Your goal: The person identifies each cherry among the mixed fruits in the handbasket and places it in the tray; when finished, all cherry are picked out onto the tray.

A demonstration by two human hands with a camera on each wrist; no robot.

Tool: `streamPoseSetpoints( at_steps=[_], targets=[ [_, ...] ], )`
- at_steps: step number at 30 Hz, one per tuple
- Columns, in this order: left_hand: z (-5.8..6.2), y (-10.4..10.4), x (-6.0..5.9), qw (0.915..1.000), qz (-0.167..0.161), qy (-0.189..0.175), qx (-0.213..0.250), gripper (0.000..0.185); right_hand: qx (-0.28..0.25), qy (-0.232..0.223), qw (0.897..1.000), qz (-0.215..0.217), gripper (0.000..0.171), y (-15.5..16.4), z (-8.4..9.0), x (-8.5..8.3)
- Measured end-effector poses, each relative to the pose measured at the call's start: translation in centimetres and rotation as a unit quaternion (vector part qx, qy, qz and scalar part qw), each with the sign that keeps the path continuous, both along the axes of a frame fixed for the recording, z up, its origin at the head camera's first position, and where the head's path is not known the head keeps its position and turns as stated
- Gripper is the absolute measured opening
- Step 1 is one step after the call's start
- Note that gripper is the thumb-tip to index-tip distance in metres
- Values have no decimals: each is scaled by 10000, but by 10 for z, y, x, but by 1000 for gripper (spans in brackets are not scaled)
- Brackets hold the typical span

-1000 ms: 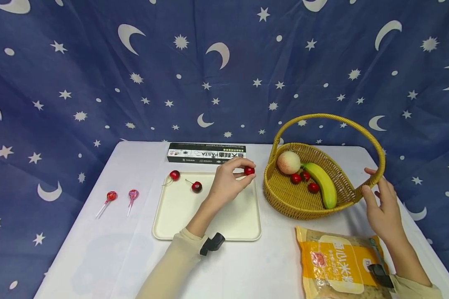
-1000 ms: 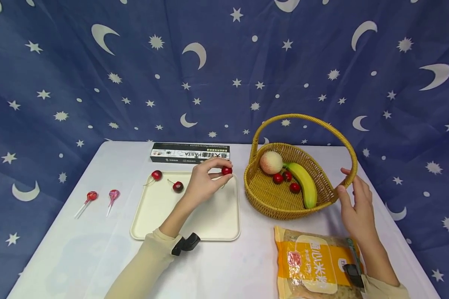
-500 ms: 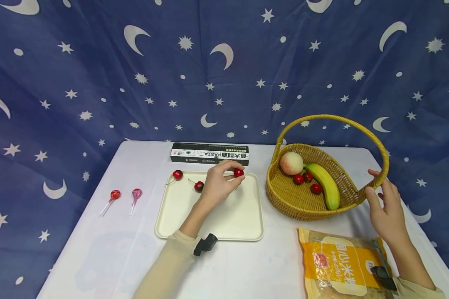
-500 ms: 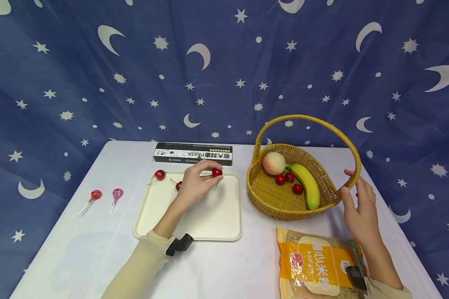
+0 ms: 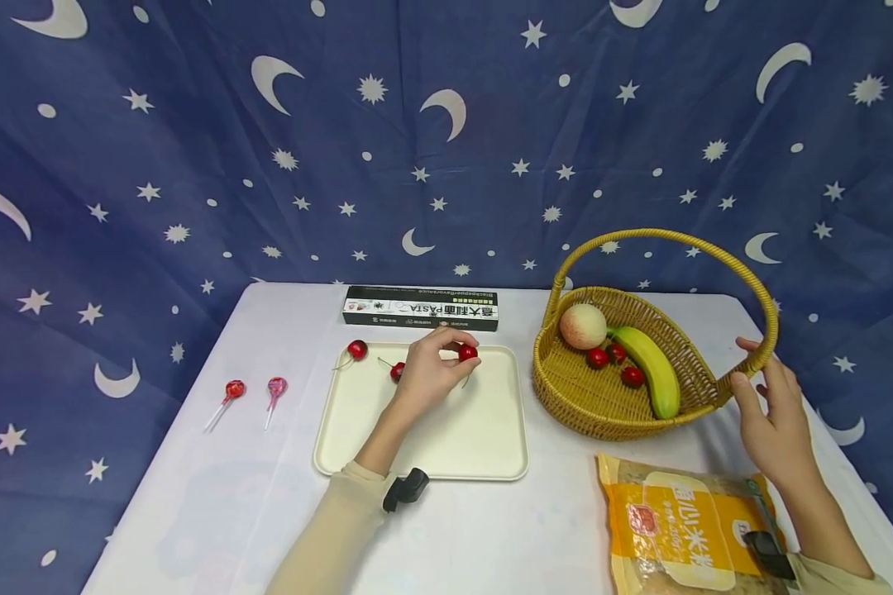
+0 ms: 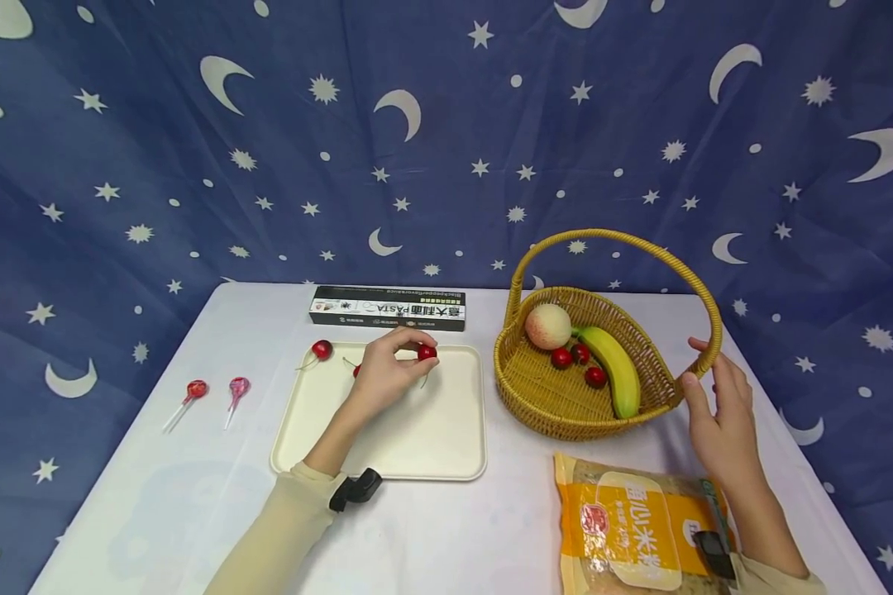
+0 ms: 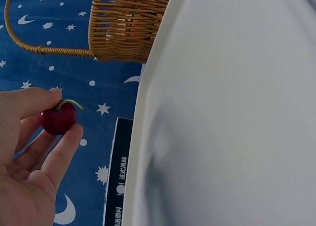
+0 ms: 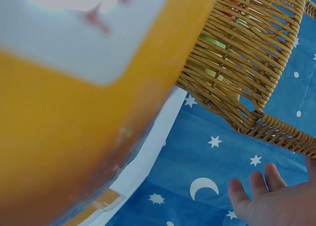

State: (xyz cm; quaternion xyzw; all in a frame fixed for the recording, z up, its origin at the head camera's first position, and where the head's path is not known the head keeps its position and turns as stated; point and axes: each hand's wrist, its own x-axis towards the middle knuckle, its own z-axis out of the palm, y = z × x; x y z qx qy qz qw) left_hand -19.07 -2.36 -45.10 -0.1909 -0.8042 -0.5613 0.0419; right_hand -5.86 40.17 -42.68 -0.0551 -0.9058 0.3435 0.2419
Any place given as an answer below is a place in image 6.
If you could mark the red lollipop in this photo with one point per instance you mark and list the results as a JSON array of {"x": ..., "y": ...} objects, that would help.
[{"x": 196, "y": 389}]

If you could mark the yellow banana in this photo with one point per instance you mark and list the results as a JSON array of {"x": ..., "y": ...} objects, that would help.
[{"x": 615, "y": 366}]

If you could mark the pink lollipop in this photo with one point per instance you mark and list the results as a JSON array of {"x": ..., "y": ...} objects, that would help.
[{"x": 239, "y": 386}]

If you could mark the black wrist band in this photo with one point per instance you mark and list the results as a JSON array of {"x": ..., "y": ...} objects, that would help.
[
  {"x": 714, "y": 549},
  {"x": 354, "y": 489}
]

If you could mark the cream rectangular tray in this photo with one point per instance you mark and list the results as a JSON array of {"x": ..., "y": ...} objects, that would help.
[{"x": 431, "y": 430}]

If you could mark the person's right hand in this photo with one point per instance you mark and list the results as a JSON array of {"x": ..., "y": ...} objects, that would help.
[{"x": 729, "y": 430}]

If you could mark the person's left hand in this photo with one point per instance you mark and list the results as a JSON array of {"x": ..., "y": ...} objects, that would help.
[{"x": 382, "y": 376}]

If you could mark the person's left forearm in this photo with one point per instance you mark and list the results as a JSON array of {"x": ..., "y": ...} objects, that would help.
[{"x": 298, "y": 512}]

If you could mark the red cherry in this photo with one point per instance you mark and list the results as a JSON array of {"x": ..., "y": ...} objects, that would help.
[
  {"x": 595, "y": 378},
  {"x": 562, "y": 358},
  {"x": 427, "y": 353},
  {"x": 321, "y": 349},
  {"x": 356, "y": 371},
  {"x": 580, "y": 353}
]

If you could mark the orange noodle bag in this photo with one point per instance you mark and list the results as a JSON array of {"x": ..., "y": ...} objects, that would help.
[{"x": 632, "y": 529}]

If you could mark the person's right thumb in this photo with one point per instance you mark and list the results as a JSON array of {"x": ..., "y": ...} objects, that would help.
[{"x": 696, "y": 397}]

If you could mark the person's right forearm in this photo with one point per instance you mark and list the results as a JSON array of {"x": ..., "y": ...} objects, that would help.
[{"x": 770, "y": 537}]

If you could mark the person's right index finger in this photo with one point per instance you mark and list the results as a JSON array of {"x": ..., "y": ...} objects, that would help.
[{"x": 707, "y": 347}]

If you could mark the person's right fingers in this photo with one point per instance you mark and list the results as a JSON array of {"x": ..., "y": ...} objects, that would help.
[{"x": 737, "y": 382}]

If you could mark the person's left thumb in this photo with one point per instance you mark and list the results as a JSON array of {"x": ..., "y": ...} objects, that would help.
[{"x": 411, "y": 361}]

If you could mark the person's left index finger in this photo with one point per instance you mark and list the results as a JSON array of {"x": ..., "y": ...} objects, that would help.
[{"x": 415, "y": 336}]

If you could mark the peach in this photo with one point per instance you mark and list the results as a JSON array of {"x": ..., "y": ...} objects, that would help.
[{"x": 548, "y": 326}]

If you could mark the black pasta box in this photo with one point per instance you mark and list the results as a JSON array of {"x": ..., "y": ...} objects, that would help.
[{"x": 387, "y": 307}]

